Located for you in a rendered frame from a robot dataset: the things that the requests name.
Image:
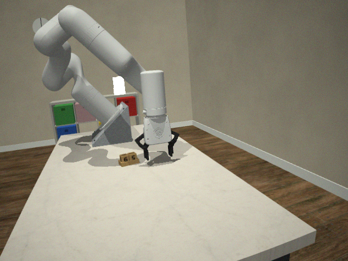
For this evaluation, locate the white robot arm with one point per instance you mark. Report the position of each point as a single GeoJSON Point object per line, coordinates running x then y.
{"type": "Point", "coordinates": [51, 40]}

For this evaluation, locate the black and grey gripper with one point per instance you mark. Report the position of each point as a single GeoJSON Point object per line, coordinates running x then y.
{"type": "Point", "coordinates": [157, 130]}

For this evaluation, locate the brown wooden digit cube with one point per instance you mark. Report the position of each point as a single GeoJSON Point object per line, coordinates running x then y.
{"type": "Point", "coordinates": [124, 157]}
{"type": "Point", "coordinates": [132, 156]}

